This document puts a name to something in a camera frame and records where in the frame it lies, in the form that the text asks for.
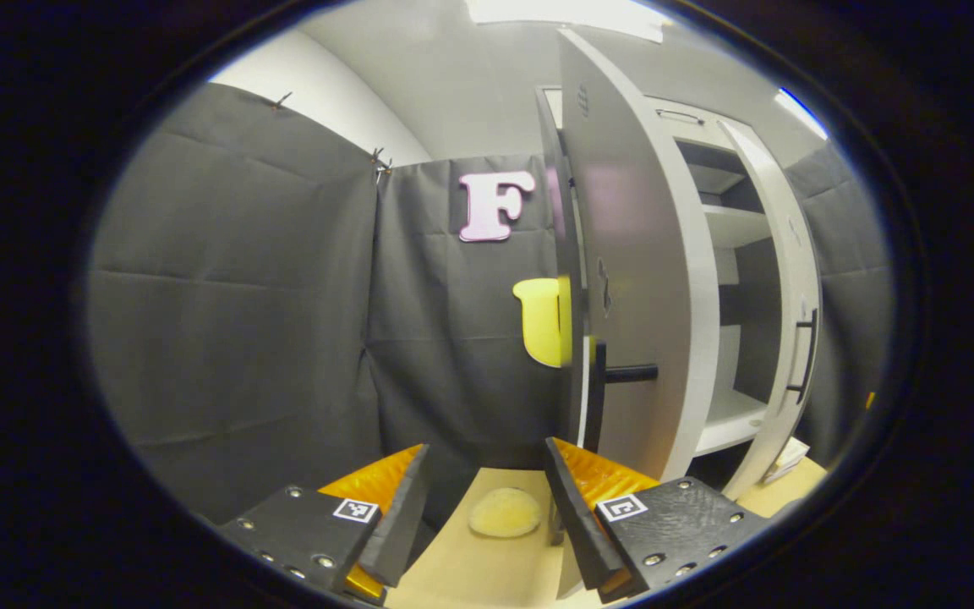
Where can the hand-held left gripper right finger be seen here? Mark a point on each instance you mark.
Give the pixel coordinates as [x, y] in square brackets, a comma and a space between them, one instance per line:
[584, 524]

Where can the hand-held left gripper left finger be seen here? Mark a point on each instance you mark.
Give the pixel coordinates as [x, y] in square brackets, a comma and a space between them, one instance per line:
[398, 516]

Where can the round beige coaster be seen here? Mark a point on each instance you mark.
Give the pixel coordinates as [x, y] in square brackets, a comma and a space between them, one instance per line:
[504, 512]

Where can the white cabinet door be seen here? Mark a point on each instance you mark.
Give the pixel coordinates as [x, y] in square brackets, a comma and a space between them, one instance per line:
[648, 254]
[791, 254]

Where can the white grey cabinet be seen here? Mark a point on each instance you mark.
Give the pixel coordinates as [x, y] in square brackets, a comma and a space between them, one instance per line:
[749, 279]

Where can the white cabinet shelf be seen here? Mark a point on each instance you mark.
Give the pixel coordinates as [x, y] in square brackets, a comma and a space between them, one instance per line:
[728, 419]
[736, 227]

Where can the white cabinet drawer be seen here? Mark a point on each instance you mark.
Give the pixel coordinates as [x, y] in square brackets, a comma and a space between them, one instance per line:
[681, 135]

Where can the small white box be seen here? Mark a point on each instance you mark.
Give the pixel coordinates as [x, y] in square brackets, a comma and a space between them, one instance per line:
[787, 461]

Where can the black backdrop cloth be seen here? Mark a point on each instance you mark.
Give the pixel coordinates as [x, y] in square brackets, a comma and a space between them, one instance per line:
[233, 321]

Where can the black cloth clip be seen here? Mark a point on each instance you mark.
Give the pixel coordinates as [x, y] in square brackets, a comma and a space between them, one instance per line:
[282, 101]
[380, 163]

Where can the large ceiling light panel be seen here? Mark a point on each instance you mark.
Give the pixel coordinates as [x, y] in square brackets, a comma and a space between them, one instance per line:
[571, 13]

